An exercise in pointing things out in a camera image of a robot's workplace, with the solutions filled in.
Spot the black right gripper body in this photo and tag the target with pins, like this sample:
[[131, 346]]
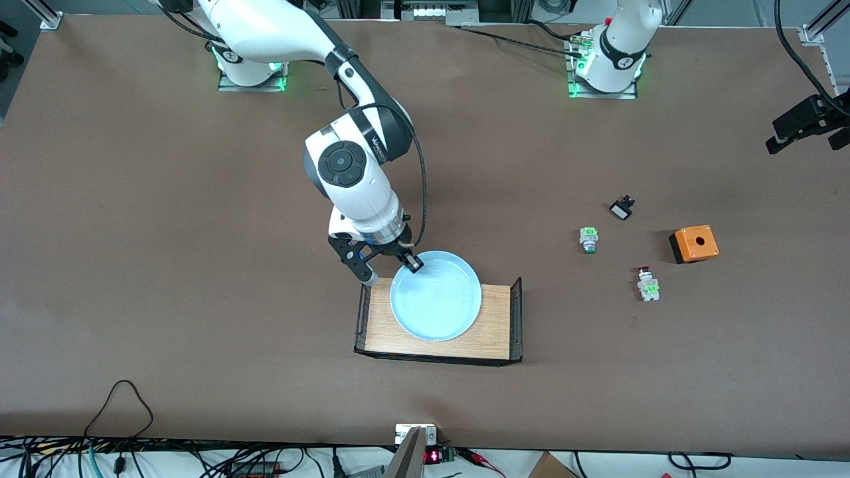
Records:
[[389, 249]]

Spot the light blue plate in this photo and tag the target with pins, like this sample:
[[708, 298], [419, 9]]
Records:
[[438, 299]]

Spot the red push button switch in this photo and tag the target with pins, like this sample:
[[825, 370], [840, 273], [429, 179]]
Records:
[[648, 287]]

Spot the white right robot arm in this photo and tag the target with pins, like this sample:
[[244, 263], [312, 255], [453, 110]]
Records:
[[352, 179]]

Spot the red digit display module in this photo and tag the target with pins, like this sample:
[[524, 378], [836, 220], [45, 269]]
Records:
[[433, 456]]

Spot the grey metal box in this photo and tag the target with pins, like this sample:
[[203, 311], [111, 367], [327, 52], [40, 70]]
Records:
[[365, 473]]

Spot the red alligator clip lead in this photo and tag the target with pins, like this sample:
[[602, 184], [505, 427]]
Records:
[[478, 456]]

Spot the orange power strip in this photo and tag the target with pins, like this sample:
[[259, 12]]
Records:
[[255, 471]]

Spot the brown cardboard piece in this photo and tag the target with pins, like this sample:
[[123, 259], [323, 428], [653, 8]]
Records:
[[551, 468]]

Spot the silver corner bracket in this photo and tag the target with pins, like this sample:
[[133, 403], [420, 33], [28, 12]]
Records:
[[815, 36], [50, 16]]

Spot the orange button enclosure box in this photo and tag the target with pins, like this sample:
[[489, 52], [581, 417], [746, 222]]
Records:
[[696, 243]]

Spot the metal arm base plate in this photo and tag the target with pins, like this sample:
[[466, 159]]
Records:
[[631, 94], [229, 85]]

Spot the green push button switch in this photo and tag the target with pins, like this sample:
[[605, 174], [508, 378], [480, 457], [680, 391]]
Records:
[[588, 239]]

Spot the aluminium camera mount profile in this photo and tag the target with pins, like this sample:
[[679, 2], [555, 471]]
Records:
[[412, 455]]

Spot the black switch with white face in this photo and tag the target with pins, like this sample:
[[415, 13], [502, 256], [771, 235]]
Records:
[[621, 210]]

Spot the silver aluminium frame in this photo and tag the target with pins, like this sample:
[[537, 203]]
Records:
[[431, 10]]

